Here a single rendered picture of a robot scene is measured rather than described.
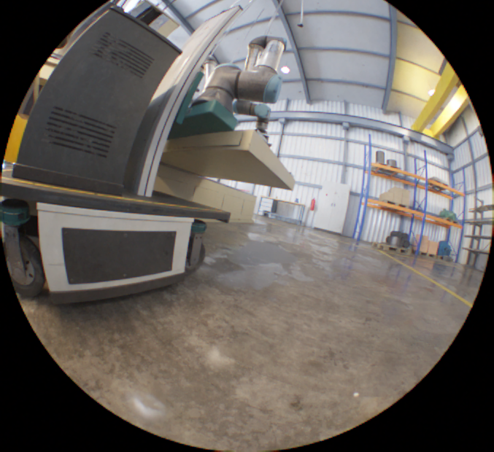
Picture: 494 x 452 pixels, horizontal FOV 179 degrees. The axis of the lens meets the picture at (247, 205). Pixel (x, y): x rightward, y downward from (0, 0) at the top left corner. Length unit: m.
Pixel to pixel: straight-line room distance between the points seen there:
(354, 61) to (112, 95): 8.54
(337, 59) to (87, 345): 8.92
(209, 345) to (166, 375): 0.15
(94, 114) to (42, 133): 0.15
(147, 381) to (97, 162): 0.50
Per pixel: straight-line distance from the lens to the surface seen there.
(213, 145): 0.81
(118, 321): 0.51
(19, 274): 0.57
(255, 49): 1.24
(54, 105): 0.49
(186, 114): 0.71
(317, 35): 8.19
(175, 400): 0.39
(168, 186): 1.79
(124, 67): 0.54
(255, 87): 0.71
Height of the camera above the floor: 0.38
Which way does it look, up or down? level
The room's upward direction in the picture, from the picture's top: 13 degrees clockwise
